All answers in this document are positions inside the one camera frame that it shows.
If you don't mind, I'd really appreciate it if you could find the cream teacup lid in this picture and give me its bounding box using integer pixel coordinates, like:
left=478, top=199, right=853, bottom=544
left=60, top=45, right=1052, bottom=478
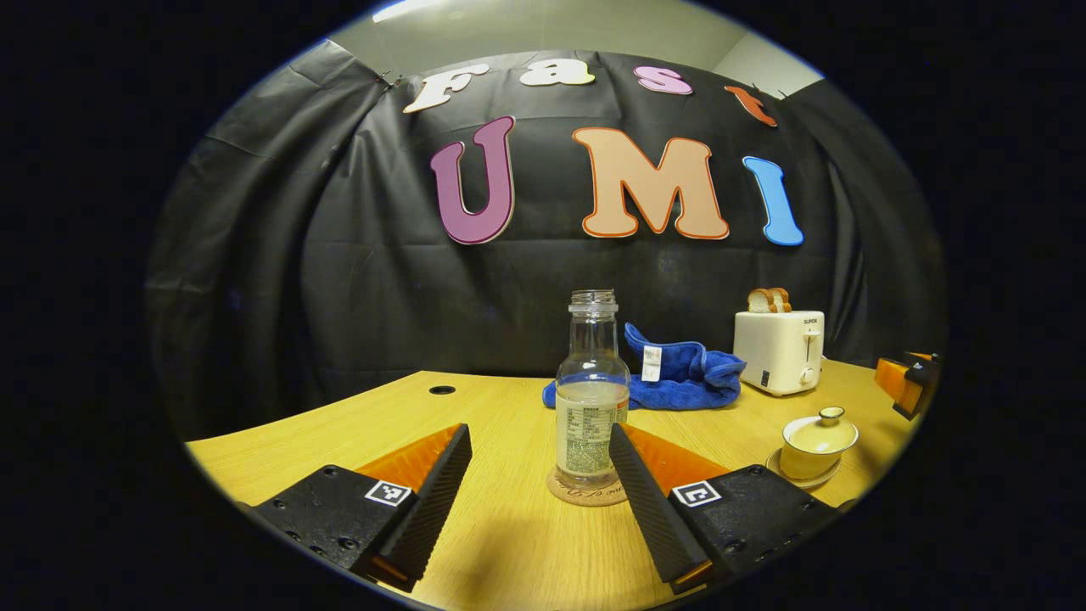
left=782, top=406, right=859, bottom=457

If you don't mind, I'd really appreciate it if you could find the round cork coaster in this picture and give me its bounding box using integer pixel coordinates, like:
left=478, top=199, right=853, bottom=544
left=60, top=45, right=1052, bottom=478
left=546, top=465, right=630, bottom=507

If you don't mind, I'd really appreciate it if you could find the cream toaster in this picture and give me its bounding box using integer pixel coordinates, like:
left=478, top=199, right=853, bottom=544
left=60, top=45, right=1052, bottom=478
left=733, top=310, right=826, bottom=398

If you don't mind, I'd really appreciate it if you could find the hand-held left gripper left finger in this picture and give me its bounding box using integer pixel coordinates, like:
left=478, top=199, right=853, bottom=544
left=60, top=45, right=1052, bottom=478
left=252, top=423, right=473, bottom=593

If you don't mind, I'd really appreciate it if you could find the cream ceramic saucer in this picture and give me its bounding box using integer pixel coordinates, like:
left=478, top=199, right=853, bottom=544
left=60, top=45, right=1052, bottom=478
left=766, top=447, right=843, bottom=490

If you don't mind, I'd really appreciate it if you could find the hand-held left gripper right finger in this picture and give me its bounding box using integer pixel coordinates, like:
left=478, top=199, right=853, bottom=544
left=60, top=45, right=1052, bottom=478
left=608, top=422, right=849, bottom=595

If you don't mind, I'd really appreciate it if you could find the clear plastic water bottle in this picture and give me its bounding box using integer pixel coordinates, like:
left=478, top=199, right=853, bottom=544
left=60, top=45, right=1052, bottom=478
left=555, top=289, right=631, bottom=488

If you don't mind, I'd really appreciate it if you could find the blue towel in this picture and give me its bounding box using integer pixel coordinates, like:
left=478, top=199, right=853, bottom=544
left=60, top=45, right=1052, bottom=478
left=542, top=322, right=747, bottom=412

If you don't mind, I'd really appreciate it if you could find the black backdrop cloth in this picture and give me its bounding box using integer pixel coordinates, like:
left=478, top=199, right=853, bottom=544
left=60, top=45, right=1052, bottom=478
left=144, top=38, right=947, bottom=442

